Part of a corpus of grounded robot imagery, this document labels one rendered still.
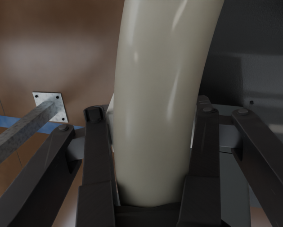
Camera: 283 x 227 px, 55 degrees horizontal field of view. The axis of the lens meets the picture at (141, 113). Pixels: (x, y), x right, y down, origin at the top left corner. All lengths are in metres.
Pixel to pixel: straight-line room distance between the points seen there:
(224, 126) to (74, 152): 0.09
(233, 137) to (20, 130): 1.41
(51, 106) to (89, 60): 0.40
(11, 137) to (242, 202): 1.09
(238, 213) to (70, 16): 1.16
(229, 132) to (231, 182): 0.80
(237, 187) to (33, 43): 1.27
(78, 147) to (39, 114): 1.47
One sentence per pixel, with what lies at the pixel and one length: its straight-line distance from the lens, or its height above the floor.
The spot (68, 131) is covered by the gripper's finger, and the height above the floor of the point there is 1.15.
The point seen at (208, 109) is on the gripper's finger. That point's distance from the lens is 0.16.
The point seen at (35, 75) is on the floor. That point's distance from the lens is 1.74.
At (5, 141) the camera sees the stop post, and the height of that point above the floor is 0.43.
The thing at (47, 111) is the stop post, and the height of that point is 0.09.
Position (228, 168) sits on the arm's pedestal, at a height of 0.49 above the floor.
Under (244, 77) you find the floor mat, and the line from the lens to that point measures 1.34.
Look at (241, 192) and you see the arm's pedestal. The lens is 0.93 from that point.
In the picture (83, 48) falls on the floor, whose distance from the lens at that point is 1.50.
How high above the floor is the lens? 1.26
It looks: 56 degrees down
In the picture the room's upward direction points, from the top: 149 degrees counter-clockwise
